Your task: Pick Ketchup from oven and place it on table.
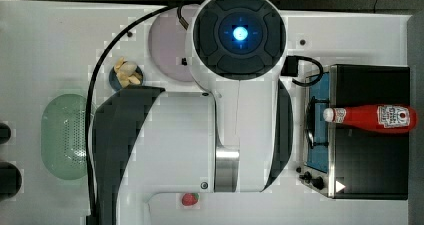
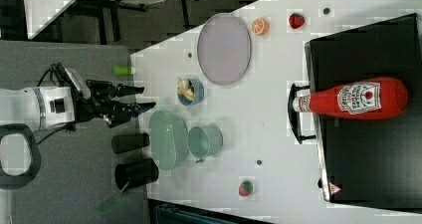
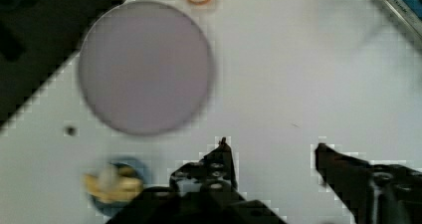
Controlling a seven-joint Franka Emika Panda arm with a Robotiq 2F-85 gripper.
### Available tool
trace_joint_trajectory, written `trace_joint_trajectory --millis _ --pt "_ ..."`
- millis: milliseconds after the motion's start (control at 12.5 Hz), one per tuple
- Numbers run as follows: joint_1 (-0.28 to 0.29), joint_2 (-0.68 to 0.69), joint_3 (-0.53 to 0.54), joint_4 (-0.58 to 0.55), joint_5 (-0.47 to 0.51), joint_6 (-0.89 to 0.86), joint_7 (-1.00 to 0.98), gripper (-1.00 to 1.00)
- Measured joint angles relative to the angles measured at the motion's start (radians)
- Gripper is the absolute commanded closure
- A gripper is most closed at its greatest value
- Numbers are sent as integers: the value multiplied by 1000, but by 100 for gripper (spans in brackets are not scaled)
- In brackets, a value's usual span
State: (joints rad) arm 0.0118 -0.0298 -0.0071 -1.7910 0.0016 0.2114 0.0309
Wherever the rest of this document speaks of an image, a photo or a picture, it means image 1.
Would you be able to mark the red ketchup bottle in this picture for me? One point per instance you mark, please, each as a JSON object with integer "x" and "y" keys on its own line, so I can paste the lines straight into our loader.
{"x": 380, "y": 118}

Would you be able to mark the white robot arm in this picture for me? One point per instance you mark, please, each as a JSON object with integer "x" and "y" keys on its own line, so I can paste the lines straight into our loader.
{"x": 232, "y": 132}

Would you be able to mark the black toaster oven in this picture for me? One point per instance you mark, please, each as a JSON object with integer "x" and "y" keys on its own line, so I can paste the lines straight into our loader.
{"x": 344, "y": 162}

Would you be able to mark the round grey plate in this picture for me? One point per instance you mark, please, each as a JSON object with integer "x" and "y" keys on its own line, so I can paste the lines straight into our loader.
{"x": 167, "y": 46}

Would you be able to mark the blue bowl with chips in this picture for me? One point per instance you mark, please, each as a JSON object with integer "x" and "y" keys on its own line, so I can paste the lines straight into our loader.
{"x": 125, "y": 73}

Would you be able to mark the toy strawberry with leaves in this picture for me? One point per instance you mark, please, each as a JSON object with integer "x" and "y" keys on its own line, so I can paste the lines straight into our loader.
{"x": 190, "y": 199}

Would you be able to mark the green perforated colander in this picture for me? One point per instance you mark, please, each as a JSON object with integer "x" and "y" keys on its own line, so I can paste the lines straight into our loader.
{"x": 63, "y": 149}

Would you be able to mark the black round object upper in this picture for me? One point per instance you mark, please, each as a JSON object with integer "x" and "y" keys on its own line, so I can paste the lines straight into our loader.
{"x": 5, "y": 133}

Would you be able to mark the black round object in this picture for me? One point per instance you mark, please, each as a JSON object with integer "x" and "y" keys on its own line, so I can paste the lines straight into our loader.
{"x": 5, "y": 133}
{"x": 10, "y": 180}

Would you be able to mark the black round object lower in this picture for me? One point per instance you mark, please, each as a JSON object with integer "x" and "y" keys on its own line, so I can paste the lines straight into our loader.
{"x": 10, "y": 180}

